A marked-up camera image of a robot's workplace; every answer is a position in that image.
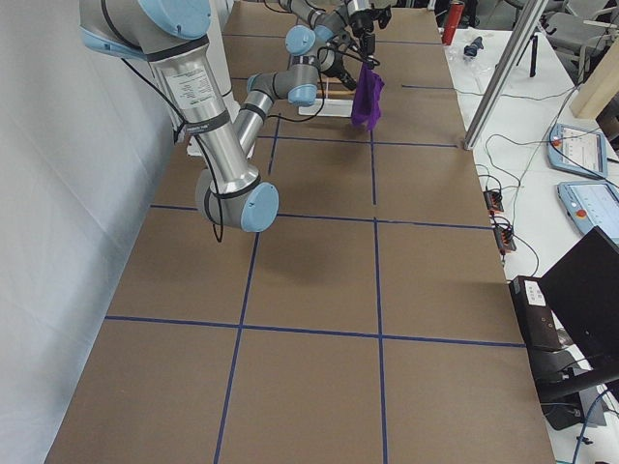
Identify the near teach pendant tablet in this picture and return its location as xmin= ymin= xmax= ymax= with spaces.
xmin=556 ymin=181 xmax=619 ymax=244

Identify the black mini computer box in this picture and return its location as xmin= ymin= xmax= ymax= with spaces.
xmin=509 ymin=275 xmax=567 ymax=353

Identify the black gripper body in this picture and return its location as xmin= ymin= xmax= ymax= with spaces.
xmin=322 ymin=61 xmax=357 ymax=90
xmin=350 ymin=5 xmax=374 ymax=35

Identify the left wooden rack rod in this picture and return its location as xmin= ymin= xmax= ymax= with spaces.
xmin=323 ymin=89 xmax=355 ymax=98

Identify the far teach pendant tablet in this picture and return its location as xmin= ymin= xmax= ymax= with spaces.
xmin=547 ymin=124 xmax=608 ymax=179

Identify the orange black usb hub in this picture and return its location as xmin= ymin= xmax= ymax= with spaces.
xmin=484 ymin=189 xmax=504 ymax=216

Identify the red cylinder can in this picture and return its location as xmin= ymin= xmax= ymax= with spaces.
xmin=442 ymin=0 xmax=466 ymax=45

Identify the purple towel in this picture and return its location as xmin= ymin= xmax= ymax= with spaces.
xmin=350 ymin=64 xmax=385 ymax=131

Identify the white rack base plate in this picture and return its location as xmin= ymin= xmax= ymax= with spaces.
xmin=298 ymin=99 xmax=353 ymax=118

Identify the crumpled clear plastic wrap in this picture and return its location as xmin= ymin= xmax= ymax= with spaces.
xmin=445 ymin=29 xmax=495 ymax=77

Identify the aluminium frame post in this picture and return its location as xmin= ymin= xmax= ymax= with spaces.
xmin=463 ymin=0 xmax=548 ymax=150

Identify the teach pendant tablet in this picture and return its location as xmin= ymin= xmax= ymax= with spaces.
xmin=547 ymin=124 xmax=608 ymax=179
xmin=556 ymin=181 xmax=619 ymax=244

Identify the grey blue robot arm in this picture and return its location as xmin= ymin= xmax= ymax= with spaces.
xmin=278 ymin=0 xmax=375 ymax=57
xmin=79 ymin=1 xmax=372 ymax=240

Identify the wooden block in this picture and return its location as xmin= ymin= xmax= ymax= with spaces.
xmin=570 ymin=42 xmax=619 ymax=119

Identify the black marker pen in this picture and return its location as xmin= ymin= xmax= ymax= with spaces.
xmin=529 ymin=35 xmax=538 ymax=78

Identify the black monitor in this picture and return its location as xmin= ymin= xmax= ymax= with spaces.
xmin=537 ymin=226 xmax=618 ymax=402

